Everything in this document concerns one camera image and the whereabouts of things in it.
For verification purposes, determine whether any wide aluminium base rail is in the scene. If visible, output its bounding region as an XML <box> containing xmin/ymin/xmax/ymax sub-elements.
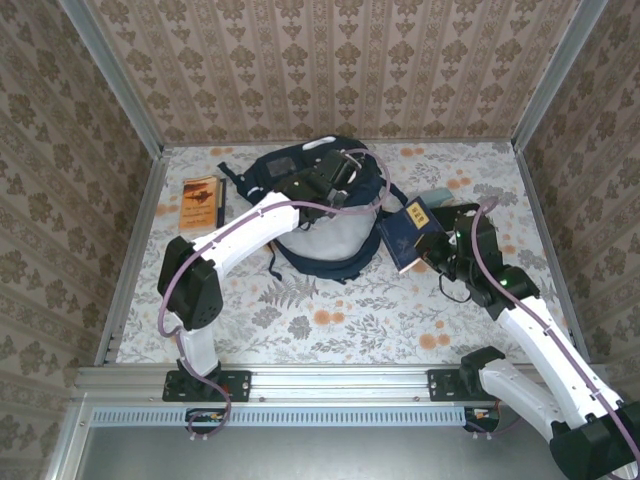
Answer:
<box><xmin>72</xmin><ymin>363</ymin><xmax>615</xmax><ymax>404</ymax></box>

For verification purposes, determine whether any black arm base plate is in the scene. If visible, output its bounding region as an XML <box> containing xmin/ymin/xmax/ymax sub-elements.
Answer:
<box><xmin>162</xmin><ymin>369</ymin><xmax>252</xmax><ymax>403</ymax></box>
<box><xmin>427</xmin><ymin>368</ymin><xmax>501</xmax><ymax>403</ymax></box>

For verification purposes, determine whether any thin aluminium rail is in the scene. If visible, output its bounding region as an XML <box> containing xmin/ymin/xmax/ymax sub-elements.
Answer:
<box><xmin>162</xmin><ymin>138</ymin><xmax>516</xmax><ymax>147</ymax></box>

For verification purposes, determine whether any slotted grey cable duct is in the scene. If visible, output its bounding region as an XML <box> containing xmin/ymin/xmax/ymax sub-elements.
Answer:
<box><xmin>89</xmin><ymin>405</ymin><xmax>501</xmax><ymax>427</ymax></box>

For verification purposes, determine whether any navy blue backpack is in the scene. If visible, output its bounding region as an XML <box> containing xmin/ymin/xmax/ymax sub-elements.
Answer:
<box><xmin>217</xmin><ymin>134</ymin><xmax>409</xmax><ymax>285</ymax></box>

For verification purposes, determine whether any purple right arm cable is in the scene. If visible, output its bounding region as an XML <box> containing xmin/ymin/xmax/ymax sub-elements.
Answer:
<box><xmin>464</xmin><ymin>196</ymin><xmax>640</xmax><ymax>469</ymax></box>

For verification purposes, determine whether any white floral tablecloth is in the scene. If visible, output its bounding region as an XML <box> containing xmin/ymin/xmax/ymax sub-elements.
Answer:
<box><xmin>115</xmin><ymin>142</ymin><xmax>582</xmax><ymax>366</ymax></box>

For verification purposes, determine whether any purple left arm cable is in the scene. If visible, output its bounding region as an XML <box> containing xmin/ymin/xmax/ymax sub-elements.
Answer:
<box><xmin>157</xmin><ymin>147</ymin><xmax>394</xmax><ymax>444</ymax></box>

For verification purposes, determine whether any aluminium table side rail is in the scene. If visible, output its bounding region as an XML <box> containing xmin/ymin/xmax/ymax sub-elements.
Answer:
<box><xmin>93</xmin><ymin>148</ymin><xmax>171</xmax><ymax>366</ymax></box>
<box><xmin>513</xmin><ymin>144</ymin><xmax>592</xmax><ymax>365</ymax></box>

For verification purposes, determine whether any black pencil case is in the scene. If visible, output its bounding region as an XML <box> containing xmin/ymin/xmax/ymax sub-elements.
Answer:
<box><xmin>430</xmin><ymin>202</ymin><xmax>489</xmax><ymax>225</ymax></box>

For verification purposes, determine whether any orange paperback book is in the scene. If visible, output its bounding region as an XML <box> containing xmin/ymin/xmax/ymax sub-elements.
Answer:
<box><xmin>178</xmin><ymin>175</ymin><xmax>228</xmax><ymax>232</ymax></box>

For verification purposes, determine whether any black cable outlet bracket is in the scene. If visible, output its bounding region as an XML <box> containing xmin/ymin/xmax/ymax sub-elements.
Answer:
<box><xmin>462</xmin><ymin>407</ymin><xmax>502</xmax><ymax>434</ymax></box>
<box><xmin>184</xmin><ymin>407</ymin><xmax>227</xmax><ymax>436</ymax></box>

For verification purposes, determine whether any aluminium frame post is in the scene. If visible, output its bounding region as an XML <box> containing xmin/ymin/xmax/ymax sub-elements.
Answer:
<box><xmin>510</xmin><ymin>0</ymin><xmax>610</xmax><ymax>151</ymax></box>
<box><xmin>58</xmin><ymin>0</ymin><xmax>166</xmax><ymax>157</ymax></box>

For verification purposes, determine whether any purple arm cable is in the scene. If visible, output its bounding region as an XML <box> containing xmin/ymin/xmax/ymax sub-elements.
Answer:
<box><xmin>157</xmin><ymin>147</ymin><xmax>394</xmax><ymax>444</ymax></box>
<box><xmin>464</xmin><ymin>196</ymin><xmax>640</xmax><ymax>469</ymax></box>

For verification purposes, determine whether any grey metal panel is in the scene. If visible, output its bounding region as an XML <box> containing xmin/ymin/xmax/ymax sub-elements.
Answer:
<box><xmin>74</xmin><ymin>405</ymin><xmax>566</xmax><ymax>480</ymax></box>

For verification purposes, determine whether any navy book with yellow label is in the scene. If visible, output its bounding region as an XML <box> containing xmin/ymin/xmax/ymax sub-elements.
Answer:
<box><xmin>377</xmin><ymin>195</ymin><xmax>444</xmax><ymax>274</ymax></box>

